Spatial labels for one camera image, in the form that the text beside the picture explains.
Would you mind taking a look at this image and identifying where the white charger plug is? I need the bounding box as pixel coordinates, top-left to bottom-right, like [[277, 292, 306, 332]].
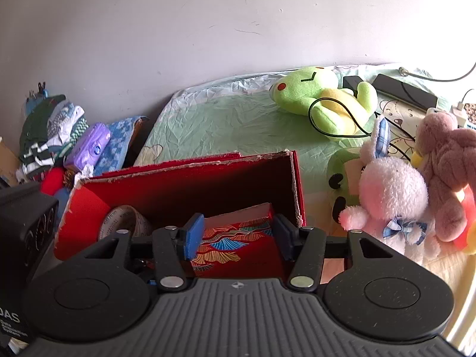
[[452, 104, 470, 127]]

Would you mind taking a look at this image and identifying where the red patterned gift box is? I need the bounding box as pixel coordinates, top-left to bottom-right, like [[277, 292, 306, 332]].
[[190, 203, 289, 279]]

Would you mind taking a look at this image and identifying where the blue plush piece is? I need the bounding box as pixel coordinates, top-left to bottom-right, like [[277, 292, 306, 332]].
[[56, 188, 72, 212]]

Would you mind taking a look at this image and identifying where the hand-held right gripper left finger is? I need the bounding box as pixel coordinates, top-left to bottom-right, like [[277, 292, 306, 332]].
[[76, 213, 205, 293]]

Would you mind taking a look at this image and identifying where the red plush piece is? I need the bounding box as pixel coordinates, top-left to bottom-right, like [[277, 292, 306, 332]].
[[40, 167, 68, 198]]

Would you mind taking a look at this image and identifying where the brown plush toy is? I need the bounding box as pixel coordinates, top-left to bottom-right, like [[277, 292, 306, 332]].
[[414, 112, 476, 242]]

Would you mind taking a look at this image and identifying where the black flat device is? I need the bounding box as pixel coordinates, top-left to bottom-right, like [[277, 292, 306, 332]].
[[372, 73, 439, 111]]

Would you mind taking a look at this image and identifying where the yellow pink duck plush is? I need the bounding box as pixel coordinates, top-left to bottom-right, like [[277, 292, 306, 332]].
[[452, 186, 476, 255]]

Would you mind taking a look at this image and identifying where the pile of folded clothes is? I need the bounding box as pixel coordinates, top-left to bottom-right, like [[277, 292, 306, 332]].
[[18, 95, 88, 183]]

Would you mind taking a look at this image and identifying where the black cable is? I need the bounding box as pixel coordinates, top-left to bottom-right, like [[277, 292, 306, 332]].
[[308, 82, 374, 136]]

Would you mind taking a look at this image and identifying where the blue patterned knit cloth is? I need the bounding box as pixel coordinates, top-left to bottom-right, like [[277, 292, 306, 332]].
[[93, 116, 149, 177]]

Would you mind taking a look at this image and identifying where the black charger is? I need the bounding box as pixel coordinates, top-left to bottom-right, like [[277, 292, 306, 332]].
[[342, 75, 367, 90]]

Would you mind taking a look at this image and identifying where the red cardboard box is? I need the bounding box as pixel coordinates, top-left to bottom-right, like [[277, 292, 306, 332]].
[[54, 150, 306, 268]]

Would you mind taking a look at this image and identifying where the cream bed sheet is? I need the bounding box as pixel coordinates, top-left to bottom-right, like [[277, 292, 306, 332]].
[[420, 253, 476, 343]]

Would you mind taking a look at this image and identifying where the green cushion with black eyes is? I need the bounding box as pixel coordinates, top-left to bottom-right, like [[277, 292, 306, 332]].
[[327, 148, 369, 227]]

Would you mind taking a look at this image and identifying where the green frog plush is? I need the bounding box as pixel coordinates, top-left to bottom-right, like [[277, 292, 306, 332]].
[[270, 66, 378, 142]]

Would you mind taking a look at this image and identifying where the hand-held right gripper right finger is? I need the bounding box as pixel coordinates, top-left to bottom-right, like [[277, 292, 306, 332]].
[[274, 214, 398, 293]]

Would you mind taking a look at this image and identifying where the white printed tape roll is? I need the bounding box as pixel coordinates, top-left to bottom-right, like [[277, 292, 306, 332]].
[[97, 204, 154, 242]]

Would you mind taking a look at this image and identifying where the pink white bunny plush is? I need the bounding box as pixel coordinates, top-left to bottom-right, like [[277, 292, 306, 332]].
[[338, 119, 441, 264]]

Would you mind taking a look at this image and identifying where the purple tissue pack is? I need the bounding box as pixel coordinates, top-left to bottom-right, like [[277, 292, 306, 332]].
[[63, 123, 111, 172]]

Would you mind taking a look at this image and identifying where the light green crinkled sheet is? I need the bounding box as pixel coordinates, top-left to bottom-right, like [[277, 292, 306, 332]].
[[134, 63, 447, 201]]

